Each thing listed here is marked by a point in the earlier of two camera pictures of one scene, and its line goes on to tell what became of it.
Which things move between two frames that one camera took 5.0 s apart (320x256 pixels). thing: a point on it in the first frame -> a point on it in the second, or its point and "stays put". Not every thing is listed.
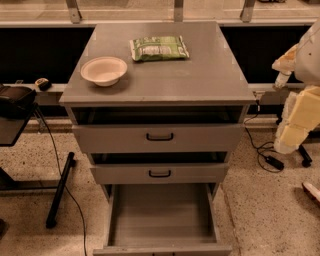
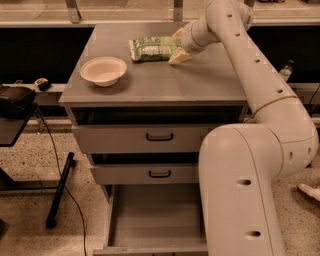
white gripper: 308,65 -> 187,41
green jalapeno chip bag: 156,48 stays put
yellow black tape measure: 43,84 stays put
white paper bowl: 104,71 stays put
